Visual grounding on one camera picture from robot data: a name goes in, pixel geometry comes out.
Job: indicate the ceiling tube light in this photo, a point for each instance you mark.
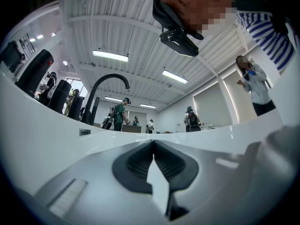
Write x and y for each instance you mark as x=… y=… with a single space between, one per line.
x=113 y=99
x=110 y=56
x=147 y=106
x=174 y=77

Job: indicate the overflow slot plate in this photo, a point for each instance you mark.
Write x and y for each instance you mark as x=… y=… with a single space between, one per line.
x=84 y=132

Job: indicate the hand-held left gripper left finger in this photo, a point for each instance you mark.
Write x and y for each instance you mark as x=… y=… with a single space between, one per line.
x=93 y=172

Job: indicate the black curved faucet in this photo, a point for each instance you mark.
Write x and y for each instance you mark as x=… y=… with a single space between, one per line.
x=103 y=78

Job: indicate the black head-mounted camera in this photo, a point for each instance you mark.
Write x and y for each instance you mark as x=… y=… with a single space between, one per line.
x=178 y=41

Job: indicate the dark wooden cabinet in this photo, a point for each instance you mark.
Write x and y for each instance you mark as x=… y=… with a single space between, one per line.
x=131 y=128

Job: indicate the blue white striped shirt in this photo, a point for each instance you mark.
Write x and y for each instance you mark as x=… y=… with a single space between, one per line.
x=269 y=43

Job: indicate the white bathtub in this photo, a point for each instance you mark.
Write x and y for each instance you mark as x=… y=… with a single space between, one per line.
x=47 y=130

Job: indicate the black hand shower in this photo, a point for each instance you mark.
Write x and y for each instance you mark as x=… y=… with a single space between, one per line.
x=95 y=109

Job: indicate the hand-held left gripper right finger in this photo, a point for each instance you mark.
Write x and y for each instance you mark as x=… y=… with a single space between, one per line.
x=211 y=177

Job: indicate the person's head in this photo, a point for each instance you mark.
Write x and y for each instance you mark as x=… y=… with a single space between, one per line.
x=201 y=6

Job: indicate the black bulky device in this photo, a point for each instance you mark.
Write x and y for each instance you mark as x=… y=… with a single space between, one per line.
x=11 y=55

